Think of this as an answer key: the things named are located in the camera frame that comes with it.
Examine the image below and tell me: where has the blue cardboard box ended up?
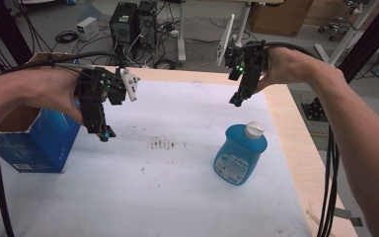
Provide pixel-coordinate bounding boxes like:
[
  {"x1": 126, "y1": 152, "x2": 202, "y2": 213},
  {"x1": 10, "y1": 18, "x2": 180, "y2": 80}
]
[{"x1": 0, "y1": 51, "x2": 82, "y2": 175}]

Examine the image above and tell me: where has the black metal post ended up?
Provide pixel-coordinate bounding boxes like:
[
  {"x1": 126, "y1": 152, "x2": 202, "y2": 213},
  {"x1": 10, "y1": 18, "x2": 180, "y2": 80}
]
[{"x1": 338, "y1": 0, "x2": 379, "y2": 85}]

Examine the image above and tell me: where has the white foam mat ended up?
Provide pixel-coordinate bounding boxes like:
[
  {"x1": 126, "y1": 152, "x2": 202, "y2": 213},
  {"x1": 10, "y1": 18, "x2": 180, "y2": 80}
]
[{"x1": 0, "y1": 79, "x2": 313, "y2": 237}]

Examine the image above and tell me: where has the black computer tower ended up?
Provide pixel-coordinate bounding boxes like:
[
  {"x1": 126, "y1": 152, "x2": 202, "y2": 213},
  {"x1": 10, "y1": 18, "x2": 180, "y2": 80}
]
[
  {"x1": 133, "y1": 0, "x2": 159, "y2": 51},
  {"x1": 109, "y1": 2, "x2": 138, "y2": 45}
]

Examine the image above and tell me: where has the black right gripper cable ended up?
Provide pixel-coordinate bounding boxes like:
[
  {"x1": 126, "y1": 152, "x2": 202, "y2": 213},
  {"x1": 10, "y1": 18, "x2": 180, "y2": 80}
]
[{"x1": 240, "y1": 39, "x2": 341, "y2": 237}]

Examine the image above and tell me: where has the person's left hand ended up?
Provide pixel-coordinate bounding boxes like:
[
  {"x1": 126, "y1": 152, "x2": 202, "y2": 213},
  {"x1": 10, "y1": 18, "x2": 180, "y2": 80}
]
[{"x1": 22, "y1": 66, "x2": 87, "y2": 126}]

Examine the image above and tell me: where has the black floor bracket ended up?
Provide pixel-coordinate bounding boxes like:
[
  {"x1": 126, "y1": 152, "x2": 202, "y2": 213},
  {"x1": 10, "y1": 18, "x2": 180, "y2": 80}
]
[{"x1": 301, "y1": 96, "x2": 326, "y2": 121}]

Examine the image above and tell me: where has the office chair base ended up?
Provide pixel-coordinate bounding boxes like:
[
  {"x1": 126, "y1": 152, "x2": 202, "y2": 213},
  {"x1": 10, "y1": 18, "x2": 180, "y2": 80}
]
[{"x1": 318, "y1": 0, "x2": 364, "y2": 42}]

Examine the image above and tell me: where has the person's right hand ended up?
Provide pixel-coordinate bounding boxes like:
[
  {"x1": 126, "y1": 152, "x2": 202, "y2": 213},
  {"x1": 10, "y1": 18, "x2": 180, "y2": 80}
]
[{"x1": 254, "y1": 46, "x2": 314, "y2": 96}]

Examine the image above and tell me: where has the brown cardboard box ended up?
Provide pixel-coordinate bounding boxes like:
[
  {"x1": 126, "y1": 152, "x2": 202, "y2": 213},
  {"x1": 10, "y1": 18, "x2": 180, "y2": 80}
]
[{"x1": 249, "y1": 0, "x2": 314, "y2": 38}]

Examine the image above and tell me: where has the white metal frame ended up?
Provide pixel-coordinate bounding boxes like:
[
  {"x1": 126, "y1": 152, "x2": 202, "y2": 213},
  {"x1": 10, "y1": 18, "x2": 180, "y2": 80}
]
[{"x1": 313, "y1": 0, "x2": 379, "y2": 67}]

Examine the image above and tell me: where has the white power supply box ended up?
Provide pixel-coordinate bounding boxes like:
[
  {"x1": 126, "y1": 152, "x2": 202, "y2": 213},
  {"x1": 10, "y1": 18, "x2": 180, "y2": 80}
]
[{"x1": 76, "y1": 16, "x2": 100, "y2": 42}]

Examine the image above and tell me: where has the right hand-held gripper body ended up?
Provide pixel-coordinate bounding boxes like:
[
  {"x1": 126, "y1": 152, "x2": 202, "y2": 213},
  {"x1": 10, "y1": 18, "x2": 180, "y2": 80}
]
[{"x1": 216, "y1": 14, "x2": 269, "y2": 101}]

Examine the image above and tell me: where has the white desk leg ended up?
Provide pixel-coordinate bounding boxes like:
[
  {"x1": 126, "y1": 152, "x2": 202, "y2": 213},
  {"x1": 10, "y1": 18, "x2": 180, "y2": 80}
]
[
  {"x1": 234, "y1": 1, "x2": 253, "y2": 47},
  {"x1": 177, "y1": 0, "x2": 188, "y2": 63}
]

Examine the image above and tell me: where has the blue bottle with white cap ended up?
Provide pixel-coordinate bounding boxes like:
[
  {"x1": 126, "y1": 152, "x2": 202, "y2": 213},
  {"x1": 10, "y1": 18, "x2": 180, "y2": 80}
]
[{"x1": 213, "y1": 120, "x2": 268, "y2": 187}]

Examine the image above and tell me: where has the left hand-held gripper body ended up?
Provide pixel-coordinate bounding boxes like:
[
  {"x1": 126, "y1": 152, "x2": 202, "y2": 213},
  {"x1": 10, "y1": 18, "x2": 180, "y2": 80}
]
[{"x1": 74, "y1": 66, "x2": 141, "y2": 134}]

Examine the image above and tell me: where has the coiled black cable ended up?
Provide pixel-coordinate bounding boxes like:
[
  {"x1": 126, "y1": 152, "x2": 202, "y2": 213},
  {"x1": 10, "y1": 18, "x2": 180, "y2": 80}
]
[{"x1": 54, "y1": 30, "x2": 80, "y2": 44}]

